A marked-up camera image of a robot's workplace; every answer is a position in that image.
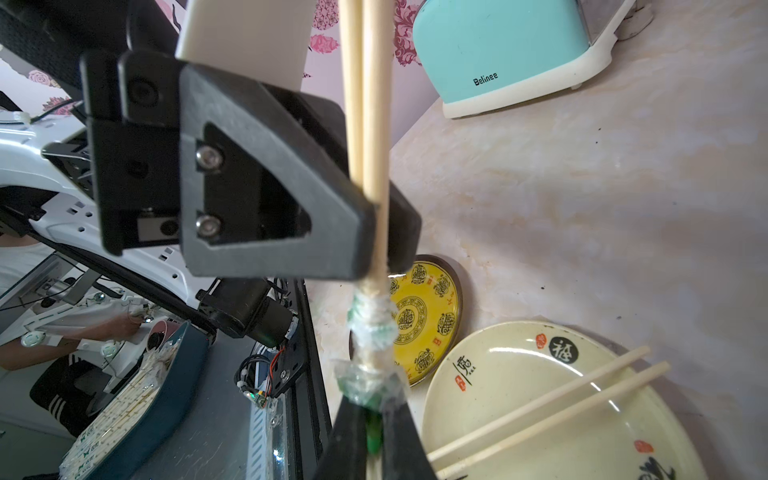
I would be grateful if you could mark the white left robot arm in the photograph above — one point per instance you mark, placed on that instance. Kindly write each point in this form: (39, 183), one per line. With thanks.
(47, 188)

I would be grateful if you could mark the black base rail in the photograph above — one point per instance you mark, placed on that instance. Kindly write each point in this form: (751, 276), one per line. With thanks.
(289, 422)

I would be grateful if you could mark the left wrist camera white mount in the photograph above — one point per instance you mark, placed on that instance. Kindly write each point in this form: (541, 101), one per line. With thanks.
(263, 40)

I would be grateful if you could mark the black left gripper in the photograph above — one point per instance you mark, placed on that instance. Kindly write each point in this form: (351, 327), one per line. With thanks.
(251, 179)

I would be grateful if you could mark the cream middle plate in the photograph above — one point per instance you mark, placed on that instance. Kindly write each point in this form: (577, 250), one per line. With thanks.
(533, 400)

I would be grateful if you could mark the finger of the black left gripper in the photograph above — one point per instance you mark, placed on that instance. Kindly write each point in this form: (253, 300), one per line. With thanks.
(404, 231)

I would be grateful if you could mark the teal tray of chopsticks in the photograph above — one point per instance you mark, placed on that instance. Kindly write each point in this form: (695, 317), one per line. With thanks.
(144, 414)

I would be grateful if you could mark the mint green toaster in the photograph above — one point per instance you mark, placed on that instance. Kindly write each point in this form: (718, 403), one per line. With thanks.
(483, 55)

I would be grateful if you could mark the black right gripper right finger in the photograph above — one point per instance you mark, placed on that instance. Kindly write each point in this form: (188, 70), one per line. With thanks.
(403, 454)

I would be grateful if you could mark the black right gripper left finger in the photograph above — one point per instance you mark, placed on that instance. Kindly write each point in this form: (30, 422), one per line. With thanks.
(345, 456)

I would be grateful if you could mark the dark green yellow plate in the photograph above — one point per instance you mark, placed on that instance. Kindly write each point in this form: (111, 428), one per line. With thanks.
(429, 304)

